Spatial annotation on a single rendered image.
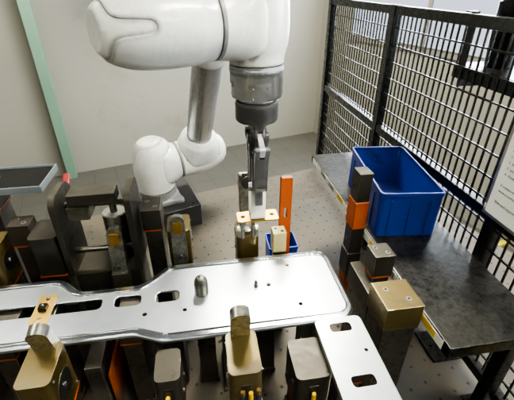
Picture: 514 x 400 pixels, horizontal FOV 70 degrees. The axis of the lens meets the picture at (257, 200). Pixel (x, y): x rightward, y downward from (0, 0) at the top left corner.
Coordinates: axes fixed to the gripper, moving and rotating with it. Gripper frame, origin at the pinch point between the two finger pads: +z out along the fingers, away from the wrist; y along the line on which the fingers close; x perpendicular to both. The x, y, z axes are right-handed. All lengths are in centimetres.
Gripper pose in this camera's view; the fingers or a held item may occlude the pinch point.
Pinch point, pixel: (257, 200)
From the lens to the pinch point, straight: 73.7
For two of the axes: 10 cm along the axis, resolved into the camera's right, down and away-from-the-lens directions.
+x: 9.9, -0.8, 1.4
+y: 1.6, 5.0, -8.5
